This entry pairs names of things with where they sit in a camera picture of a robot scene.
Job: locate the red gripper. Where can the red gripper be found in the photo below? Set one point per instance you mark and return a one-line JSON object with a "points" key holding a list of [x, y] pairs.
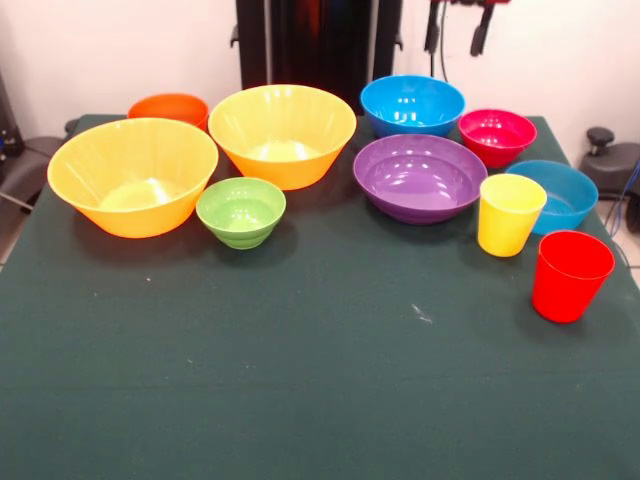
{"points": [[490, 2]]}

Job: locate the purple bowl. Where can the purple bowl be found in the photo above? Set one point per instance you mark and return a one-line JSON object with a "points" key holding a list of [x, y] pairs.
{"points": [[420, 175]]}

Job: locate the deep blue bowl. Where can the deep blue bowl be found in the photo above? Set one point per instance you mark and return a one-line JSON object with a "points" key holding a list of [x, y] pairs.
{"points": [[410, 100]]}

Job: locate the small pink bowl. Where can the small pink bowl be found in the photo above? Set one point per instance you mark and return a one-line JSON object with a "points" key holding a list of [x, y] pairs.
{"points": [[495, 135]]}

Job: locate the shallow blue bowl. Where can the shallow blue bowl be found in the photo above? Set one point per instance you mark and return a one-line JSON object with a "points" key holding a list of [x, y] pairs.
{"points": [[570, 195]]}

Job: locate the yellow cup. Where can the yellow cup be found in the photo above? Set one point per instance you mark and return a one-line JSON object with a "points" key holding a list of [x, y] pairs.
{"points": [[505, 230]]}

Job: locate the small green bowl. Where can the small green bowl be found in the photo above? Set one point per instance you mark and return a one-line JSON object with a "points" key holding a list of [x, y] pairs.
{"points": [[240, 210]]}

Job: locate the red cup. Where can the red cup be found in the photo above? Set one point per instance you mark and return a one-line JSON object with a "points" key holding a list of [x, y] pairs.
{"points": [[565, 290]]}

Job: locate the small orange bowl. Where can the small orange bowl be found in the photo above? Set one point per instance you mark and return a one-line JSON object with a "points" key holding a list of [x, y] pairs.
{"points": [[167, 106]]}

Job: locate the dark green tablecloth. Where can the dark green tablecloth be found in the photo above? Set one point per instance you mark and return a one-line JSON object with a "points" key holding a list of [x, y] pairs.
{"points": [[300, 350]]}

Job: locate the black equipment rack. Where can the black equipment rack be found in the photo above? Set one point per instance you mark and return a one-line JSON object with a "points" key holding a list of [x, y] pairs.
{"points": [[7, 125]]}

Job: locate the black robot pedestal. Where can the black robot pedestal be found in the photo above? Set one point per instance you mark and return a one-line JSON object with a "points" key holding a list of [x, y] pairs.
{"points": [[320, 40]]}

